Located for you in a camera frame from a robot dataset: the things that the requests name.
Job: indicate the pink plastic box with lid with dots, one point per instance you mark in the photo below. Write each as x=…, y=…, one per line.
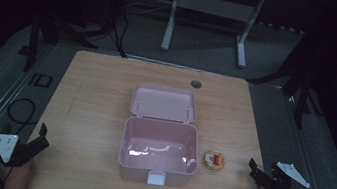
x=159, y=147

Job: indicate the black floor stand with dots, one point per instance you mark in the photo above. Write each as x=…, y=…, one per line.
x=302, y=87
x=45, y=29

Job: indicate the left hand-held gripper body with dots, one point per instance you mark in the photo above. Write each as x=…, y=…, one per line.
x=6, y=148

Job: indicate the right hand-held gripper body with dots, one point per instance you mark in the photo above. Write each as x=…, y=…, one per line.
x=282, y=179

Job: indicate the round yellow snack packet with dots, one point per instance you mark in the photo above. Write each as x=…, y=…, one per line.
x=214, y=161

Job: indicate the white metal table frame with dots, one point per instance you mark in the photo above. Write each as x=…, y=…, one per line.
x=210, y=5

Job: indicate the person's left hand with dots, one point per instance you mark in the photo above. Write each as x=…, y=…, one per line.
x=20, y=173

